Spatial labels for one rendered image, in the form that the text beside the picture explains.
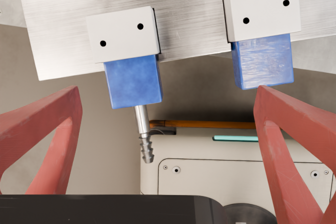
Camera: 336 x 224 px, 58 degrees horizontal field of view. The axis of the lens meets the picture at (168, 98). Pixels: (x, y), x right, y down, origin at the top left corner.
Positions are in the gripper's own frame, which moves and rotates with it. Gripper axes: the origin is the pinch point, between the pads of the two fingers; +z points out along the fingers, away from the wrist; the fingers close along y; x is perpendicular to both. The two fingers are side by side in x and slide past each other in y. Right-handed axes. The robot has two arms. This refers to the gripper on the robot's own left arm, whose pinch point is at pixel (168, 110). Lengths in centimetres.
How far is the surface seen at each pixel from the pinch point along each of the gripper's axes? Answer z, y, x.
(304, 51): 17.9, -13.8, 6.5
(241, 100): 81, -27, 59
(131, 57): 10.8, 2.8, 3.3
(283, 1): 12.3, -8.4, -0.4
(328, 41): 18.3, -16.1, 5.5
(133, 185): 67, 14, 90
